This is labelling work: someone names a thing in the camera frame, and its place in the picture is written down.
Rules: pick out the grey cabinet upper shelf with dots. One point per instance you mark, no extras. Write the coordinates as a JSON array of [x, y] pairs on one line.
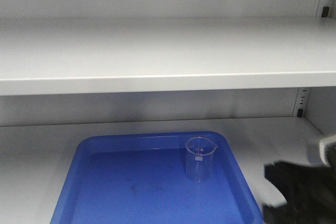
[[68, 56]]

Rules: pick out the clear glass beaker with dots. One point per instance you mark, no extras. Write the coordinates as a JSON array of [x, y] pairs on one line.
[[199, 158]]

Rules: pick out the grey storage cabinet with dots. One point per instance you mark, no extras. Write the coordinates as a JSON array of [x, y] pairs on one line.
[[40, 133]]

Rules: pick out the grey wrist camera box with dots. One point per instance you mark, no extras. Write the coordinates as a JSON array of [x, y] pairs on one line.
[[322, 151]]

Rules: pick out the blue plastic tray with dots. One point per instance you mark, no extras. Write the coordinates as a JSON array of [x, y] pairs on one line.
[[141, 178]]

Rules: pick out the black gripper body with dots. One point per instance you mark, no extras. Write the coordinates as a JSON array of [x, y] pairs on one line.
[[309, 192]]

